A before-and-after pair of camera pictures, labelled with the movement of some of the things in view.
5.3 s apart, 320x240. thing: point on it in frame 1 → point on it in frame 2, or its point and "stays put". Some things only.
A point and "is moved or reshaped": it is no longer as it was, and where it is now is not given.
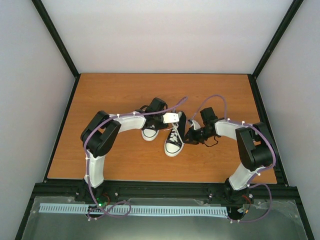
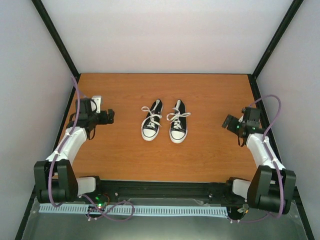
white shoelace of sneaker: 173,137 → 174,117
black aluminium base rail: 165,192 stays put
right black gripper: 192,139 → 231,127
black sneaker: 175,141 is moved or reshaped
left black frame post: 60,44 stays put
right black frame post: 282,27 stays put
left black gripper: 161,127 → 105,120
